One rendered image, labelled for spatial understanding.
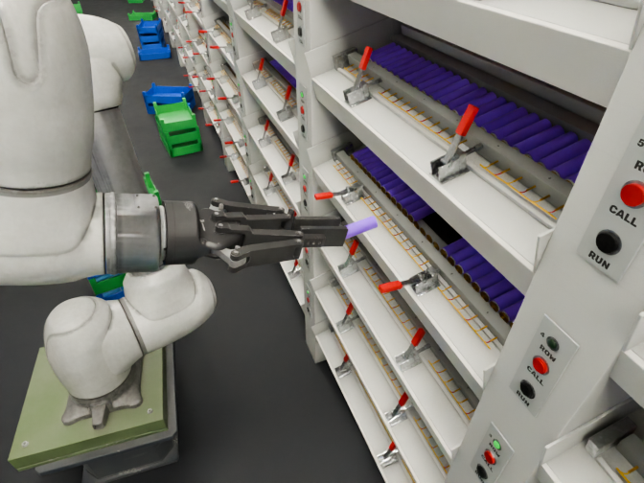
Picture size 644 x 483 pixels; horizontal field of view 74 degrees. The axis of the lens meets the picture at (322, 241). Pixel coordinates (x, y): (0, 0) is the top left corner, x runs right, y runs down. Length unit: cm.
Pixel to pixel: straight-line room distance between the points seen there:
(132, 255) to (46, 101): 17
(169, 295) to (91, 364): 22
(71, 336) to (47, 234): 63
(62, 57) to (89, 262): 19
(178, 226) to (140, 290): 60
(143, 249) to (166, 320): 64
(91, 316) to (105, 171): 32
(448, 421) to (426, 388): 6
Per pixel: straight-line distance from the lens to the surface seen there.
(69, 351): 109
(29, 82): 41
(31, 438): 128
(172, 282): 108
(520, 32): 43
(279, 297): 170
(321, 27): 89
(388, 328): 88
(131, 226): 48
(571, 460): 58
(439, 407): 80
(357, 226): 60
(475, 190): 54
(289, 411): 141
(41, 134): 42
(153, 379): 125
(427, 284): 67
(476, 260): 69
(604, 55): 38
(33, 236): 46
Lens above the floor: 123
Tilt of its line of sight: 39 degrees down
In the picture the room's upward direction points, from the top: straight up
